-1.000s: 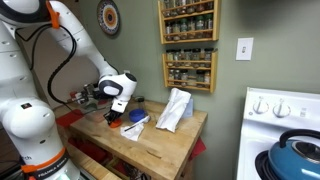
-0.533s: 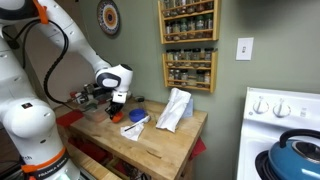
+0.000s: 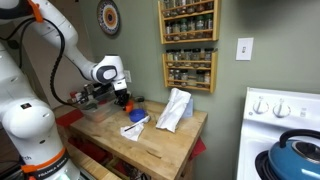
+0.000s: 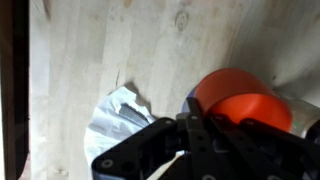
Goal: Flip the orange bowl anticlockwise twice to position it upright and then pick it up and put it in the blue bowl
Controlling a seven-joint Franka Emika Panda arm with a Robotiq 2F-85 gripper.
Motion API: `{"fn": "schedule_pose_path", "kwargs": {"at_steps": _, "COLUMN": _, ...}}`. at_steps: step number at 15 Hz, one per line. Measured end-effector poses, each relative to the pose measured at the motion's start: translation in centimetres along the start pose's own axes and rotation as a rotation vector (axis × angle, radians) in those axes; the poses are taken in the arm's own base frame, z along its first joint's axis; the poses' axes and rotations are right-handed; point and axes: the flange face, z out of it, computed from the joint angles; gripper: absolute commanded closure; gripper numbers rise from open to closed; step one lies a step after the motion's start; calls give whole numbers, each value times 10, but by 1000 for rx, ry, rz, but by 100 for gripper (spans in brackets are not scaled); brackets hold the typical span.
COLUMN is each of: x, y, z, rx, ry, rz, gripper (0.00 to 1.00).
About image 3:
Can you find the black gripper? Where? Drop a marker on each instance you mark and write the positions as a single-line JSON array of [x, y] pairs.
[[121, 94]]

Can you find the small orange bowl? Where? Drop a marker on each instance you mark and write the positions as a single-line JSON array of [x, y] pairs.
[[129, 106]]

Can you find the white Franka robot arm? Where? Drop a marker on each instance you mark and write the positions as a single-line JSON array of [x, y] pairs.
[[26, 120]]

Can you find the clear plastic container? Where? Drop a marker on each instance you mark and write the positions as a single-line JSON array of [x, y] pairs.
[[100, 113]]

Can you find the red silicone mat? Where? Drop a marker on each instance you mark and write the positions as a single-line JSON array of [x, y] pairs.
[[68, 119]]

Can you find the wooden spice rack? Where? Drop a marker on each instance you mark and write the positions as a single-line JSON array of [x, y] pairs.
[[188, 87], [188, 40]]

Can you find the red cloth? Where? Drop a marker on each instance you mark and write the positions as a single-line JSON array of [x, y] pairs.
[[197, 148]]

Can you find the white stove knob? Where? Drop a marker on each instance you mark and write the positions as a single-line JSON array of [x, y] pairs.
[[281, 108], [261, 106]]

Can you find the white stove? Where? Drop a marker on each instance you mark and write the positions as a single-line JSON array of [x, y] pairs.
[[266, 133]]

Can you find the black stove burner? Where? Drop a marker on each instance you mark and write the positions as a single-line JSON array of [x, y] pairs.
[[261, 165]]

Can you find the blue kettle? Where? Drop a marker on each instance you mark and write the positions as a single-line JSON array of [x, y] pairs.
[[293, 163]]

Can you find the white wall outlet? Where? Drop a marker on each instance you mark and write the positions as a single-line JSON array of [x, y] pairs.
[[127, 76]]

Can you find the decorative wall plate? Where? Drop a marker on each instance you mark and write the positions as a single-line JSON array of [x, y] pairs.
[[108, 16]]

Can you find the white light switch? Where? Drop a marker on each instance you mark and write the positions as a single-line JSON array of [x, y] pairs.
[[244, 49]]

